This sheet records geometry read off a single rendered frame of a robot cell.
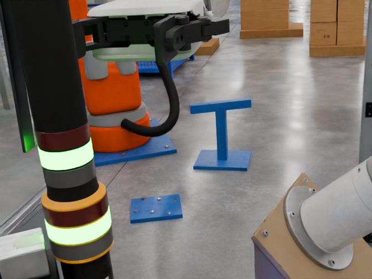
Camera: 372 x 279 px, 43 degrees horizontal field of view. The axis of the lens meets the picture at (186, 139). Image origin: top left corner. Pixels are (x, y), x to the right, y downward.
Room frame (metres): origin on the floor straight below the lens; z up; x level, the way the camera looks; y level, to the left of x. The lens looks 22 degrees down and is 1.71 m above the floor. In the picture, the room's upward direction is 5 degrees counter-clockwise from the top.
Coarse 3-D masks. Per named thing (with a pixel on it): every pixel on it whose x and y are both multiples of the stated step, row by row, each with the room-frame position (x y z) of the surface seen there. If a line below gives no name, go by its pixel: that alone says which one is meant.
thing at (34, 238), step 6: (30, 234) 0.28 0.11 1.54; (36, 234) 0.28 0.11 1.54; (42, 234) 0.28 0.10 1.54; (18, 240) 0.27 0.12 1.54; (24, 240) 0.27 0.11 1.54; (30, 240) 0.27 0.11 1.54; (36, 240) 0.27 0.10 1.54; (42, 240) 0.28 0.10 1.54; (18, 246) 0.27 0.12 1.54; (24, 246) 0.27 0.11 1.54
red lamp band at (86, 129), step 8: (80, 128) 0.28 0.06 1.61; (88, 128) 0.29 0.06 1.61; (40, 136) 0.27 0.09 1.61; (48, 136) 0.27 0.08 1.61; (56, 136) 0.27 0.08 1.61; (64, 136) 0.27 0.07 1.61; (72, 136) 0.27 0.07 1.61; (80, 136) 0.28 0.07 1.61; (88, 136) 0.28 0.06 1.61; (40, 144) 0.28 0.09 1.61; (48, 144) 0.27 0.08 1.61; (56, 144) 0.27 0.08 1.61; (64, 144) 0.27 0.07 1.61; (72, 144) 0.27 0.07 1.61; (80, 144) 0.28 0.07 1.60
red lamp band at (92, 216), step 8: (104, 200) 0.28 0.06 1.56; (88, 208) 0.27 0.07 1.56; (96, 208) 0.27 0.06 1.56; (104, 208) 0.28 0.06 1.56; (48, 216) 0.27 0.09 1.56; (56, 216) 0.27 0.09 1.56; (64, 216) 0.27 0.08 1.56; (72, 216) 0.27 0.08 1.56; (80, 216) 0.27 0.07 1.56; (88, 216) 0.27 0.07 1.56; (96, 216) 0.27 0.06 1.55; (56, 224) 0.27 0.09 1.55; (64, 224) 0.27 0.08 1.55; (72, 224) 0.27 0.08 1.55; (80, 224) 0.27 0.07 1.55
